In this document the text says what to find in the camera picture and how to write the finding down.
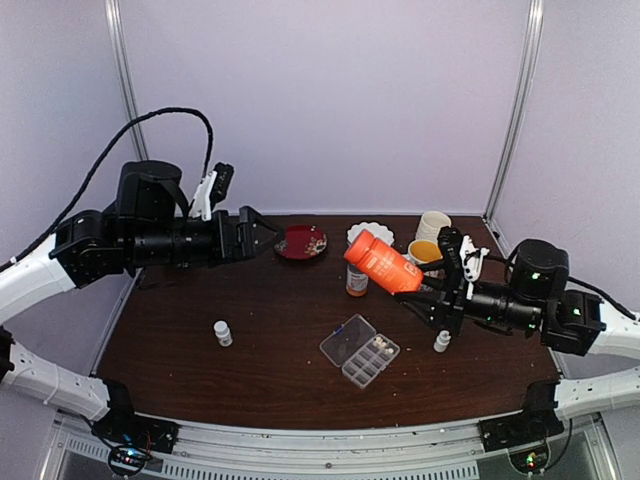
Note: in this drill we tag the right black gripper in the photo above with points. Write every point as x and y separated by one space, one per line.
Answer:
448 305

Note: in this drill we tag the clear plastic pill organizer box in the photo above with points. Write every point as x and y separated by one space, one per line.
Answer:
359 351

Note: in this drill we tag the aluminium frame post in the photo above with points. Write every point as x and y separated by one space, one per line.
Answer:
528 63
135 110

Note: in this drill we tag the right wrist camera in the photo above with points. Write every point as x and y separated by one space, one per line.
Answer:
472 260

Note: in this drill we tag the grey cap supplement bottle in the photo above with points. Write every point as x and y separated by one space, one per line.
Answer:
356 281

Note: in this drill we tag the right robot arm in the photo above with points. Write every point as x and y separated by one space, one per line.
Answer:
539 297

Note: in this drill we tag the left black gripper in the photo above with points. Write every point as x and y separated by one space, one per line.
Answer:
225 252

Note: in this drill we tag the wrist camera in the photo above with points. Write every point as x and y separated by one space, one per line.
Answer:
472 260
211 190

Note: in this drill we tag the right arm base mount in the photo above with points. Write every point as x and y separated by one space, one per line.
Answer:
518 429

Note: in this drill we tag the red floral plate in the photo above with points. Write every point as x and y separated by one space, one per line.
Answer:
302 242

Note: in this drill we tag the floral mug yellow inside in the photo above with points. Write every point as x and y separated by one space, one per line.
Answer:
421 252

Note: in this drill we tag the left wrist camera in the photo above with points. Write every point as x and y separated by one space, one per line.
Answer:
211 190

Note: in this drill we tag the white scalloped bowl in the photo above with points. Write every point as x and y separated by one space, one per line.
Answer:
378 230

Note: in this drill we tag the orange pill bottle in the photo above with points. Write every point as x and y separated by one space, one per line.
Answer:
383 264

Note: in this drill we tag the left aluminium frame post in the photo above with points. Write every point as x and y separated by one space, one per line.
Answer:
135 110

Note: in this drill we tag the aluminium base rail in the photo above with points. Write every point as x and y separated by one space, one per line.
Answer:
451 450

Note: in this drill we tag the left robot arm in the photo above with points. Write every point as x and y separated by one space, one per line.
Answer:
150 223

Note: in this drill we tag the right aluminium frame post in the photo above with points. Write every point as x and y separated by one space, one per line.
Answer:
528 63

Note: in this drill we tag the small white bottle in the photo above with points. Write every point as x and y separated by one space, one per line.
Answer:
223 333
442 341

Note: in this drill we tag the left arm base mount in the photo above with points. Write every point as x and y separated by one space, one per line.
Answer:
149 434

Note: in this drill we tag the cream ribbed mug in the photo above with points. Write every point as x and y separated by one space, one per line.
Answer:
430 224

